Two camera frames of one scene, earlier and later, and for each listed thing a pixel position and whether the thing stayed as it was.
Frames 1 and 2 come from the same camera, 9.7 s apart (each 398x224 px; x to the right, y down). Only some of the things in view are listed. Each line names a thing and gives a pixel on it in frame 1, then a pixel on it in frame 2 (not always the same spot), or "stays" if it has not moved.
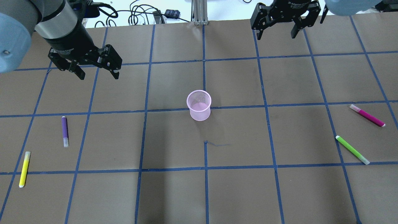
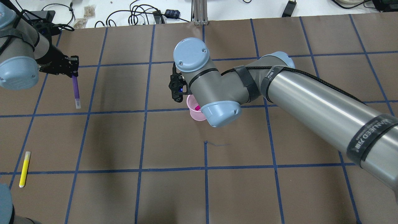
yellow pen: x=23 y=179 stays
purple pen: x=65 y=131 to x=75 y=81
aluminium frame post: x=199 y=12 stays
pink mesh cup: x=199 y=102 stays
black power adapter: x=172 y=14 stays
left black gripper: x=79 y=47 to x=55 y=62
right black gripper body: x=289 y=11 to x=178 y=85
